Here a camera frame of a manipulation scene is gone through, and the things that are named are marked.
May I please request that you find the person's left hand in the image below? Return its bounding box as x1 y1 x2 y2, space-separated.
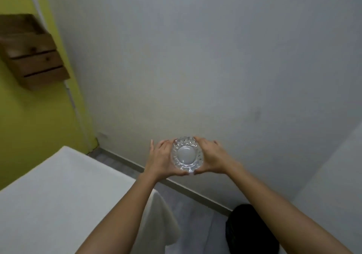
144 139 189 179

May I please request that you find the person's right hand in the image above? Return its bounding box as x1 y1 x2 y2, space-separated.
193 136 241 176

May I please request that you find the clear cut glass ashtray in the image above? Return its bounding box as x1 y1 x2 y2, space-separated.
171 136 205 174

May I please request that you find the person's right forearm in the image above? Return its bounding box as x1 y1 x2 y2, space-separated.
228 166 354 254

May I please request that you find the person's left forearm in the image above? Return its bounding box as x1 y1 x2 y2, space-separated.
74 173 160 254

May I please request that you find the person's black trouser leg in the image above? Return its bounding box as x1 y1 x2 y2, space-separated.
225 204 281 254

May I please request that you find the white tablecloth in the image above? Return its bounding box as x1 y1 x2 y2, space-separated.
0 145 182 254

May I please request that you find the wooden wall crate shelf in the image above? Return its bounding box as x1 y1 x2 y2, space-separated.
0 14 71 91

